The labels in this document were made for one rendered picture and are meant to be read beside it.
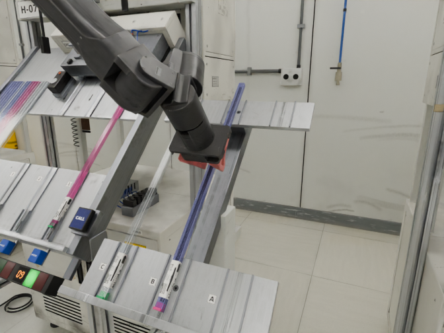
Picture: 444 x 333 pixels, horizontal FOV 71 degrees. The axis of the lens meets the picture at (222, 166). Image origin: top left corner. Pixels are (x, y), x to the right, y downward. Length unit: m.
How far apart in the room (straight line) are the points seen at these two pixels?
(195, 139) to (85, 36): 0.21
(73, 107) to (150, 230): 0.46
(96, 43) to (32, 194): 0.58
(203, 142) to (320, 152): 1.97
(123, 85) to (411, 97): 2.13
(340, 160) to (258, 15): 1.22
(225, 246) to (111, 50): 0.43
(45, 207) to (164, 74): 0.55
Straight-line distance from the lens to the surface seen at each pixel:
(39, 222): 0.89
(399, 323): 1.19
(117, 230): 1.13
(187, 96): 0.47
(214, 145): 0.53
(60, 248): 0.78
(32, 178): 1.00
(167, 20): 1.05
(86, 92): 1.11
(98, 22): 0.48
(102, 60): 0.46
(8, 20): 2.43
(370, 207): 2.55
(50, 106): 1.17
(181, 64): 0.53
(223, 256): 0.68
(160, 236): 1.03
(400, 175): 2.49
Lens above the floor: 1.08
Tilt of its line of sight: 15 degrees down
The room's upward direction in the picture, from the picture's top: straight up
